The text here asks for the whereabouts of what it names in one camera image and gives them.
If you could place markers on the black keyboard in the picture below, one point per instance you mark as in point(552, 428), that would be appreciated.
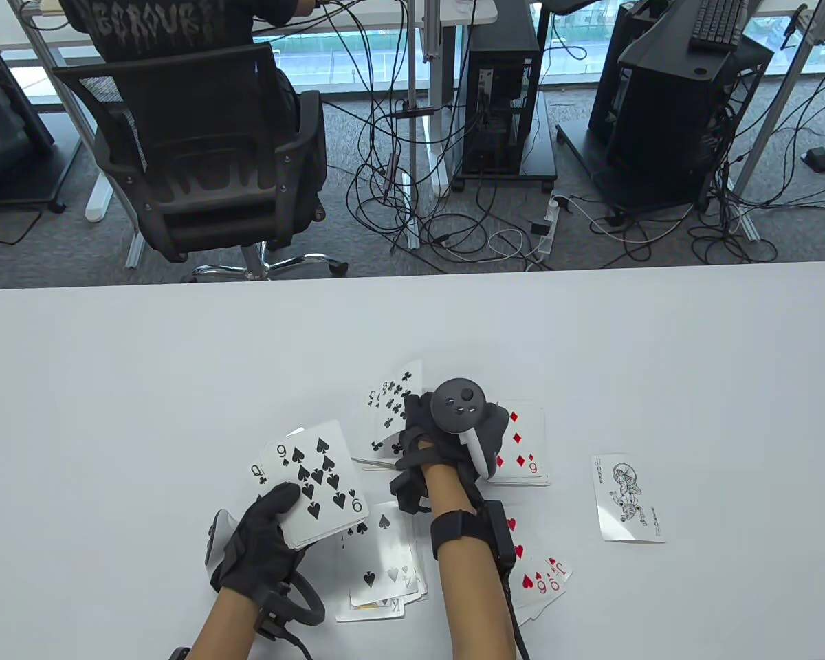
point(718, 24)

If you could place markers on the pile of hearts cards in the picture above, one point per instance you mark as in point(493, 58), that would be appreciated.
point(540, 584)

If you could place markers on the black rolling cabinet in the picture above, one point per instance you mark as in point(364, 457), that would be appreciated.
point(7, 137)

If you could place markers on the grey hand controller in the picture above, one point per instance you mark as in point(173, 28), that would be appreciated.
point(457, 405)
point(216, 540)

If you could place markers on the deck of playing cards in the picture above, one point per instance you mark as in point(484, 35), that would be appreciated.
point(316, 481)

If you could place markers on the aluminium desk frame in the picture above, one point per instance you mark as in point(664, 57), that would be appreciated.
point(770, 117)

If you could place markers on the black right forearm battery pack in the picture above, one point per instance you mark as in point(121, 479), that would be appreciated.
point(498, 536)

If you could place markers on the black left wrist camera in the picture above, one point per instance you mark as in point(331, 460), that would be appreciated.
point(271, 619)

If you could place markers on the person's right forearm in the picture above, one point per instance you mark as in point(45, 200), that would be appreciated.
point(471, 605)

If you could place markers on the black left forearm sensor unit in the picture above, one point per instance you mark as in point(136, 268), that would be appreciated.
point(182, 654)

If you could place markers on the single clubs playing card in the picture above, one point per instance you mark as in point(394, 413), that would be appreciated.
point(412, 381)

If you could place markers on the pile of diamonds cards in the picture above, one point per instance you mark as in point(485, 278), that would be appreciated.
point(526, 440)

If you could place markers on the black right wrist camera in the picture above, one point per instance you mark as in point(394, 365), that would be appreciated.
point(409, 495)

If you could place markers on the grey left hand controller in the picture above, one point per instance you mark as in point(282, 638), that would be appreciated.
point(216, 540)

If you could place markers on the black tower cart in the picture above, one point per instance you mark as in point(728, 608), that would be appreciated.
point(540, 151)

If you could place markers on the black computer tower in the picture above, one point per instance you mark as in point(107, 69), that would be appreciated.
point(502, 41)

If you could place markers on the white power strip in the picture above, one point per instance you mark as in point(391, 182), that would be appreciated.
point(548, 240)

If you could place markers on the black mesh office chair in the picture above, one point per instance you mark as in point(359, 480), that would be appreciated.
point(199, 206)

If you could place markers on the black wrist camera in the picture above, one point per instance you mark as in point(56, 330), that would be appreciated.
point(271, 619)
point(409, 495)

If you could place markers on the pile of spades cards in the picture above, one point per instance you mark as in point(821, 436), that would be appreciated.
point(385, 550)

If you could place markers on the black foot pedal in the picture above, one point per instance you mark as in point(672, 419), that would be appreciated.
point(817, 158)

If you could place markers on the joker playing card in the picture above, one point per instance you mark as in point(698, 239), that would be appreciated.
point(629, 498)

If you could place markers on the person's left forearm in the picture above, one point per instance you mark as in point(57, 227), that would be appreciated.
point(223, 629)

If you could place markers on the person's left hand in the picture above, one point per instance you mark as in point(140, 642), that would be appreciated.
point(258, 560)

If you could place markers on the pile of clubs cards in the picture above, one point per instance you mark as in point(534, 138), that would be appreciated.
point(375, 463)

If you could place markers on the black equipment stand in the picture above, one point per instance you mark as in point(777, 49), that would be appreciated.
point(660, 137)

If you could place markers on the black power adapter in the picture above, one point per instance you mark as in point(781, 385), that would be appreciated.
point(540, 227)

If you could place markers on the person's right hand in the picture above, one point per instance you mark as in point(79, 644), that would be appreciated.
point(419, 447)

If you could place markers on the grey right hand controller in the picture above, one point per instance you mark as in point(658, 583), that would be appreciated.
point(457, 405)

